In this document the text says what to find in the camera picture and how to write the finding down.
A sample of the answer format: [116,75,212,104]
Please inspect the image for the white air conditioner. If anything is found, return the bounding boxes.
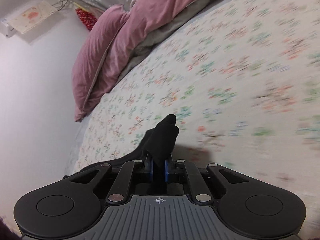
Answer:
[1,1,57,37]

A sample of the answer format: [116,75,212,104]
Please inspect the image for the red patterned cloth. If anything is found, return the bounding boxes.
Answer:
[75,8,97,31]

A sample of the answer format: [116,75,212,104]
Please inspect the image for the black pants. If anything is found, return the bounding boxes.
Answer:
[63,114,180,181]

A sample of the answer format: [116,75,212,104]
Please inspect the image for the pink quilt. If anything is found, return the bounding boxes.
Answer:
[72,0,198,121]

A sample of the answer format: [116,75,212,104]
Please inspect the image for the floral bed sheet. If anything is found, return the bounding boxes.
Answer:
[67,0,320,230]

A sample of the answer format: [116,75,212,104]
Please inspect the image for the grey quilt underside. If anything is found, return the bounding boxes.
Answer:
[117,0,216,82]

